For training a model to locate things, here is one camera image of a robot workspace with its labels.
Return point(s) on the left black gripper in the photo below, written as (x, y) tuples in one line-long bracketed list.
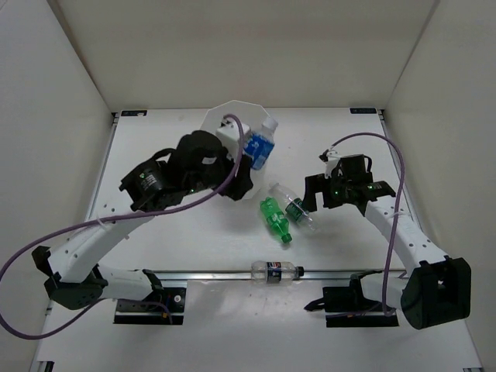
[(242, 181)]

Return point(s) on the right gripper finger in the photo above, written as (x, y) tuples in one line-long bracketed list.
[(314, 184), (331, 199)]

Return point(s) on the green label clear bottle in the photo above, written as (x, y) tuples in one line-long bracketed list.
[(293, 206)]

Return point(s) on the blue label clear bottle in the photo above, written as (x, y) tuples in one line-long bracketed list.
[(261, 143)]

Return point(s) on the green plastic bottle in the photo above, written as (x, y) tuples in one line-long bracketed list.
[(275, 219)]

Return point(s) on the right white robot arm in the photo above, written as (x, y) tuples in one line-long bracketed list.
[(438, 287)]

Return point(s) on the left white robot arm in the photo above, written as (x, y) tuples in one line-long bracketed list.
[(75, 276)]

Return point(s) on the white octagonal plastic bin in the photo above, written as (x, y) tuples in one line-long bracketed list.
[(249, 118)]

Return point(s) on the right dark corner label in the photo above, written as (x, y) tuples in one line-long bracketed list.
[(363, 111)]

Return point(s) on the dark corner label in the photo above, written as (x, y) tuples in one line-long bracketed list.
[(133, 113), (363, 111)]

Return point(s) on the Pepsi label clear bottle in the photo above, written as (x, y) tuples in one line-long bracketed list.
[(275, 272)]

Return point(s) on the left dark corner label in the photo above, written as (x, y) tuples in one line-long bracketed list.
[(133, 113)]

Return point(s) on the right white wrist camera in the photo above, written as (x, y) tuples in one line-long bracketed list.
[(330, 157)]

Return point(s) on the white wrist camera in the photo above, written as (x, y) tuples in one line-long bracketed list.
[(228, 134), (330, 157)]

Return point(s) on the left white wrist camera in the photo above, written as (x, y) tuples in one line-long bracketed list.
[(228, 134)]

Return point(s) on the aluminium table rail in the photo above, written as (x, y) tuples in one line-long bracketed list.
[(312, 275)]

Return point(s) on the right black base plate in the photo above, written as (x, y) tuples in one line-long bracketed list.
[(345, 307)]

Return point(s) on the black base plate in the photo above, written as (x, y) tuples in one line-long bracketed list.
[(164, 309), (345, 307)]

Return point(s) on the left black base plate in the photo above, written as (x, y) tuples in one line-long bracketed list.
[(164, 309)]

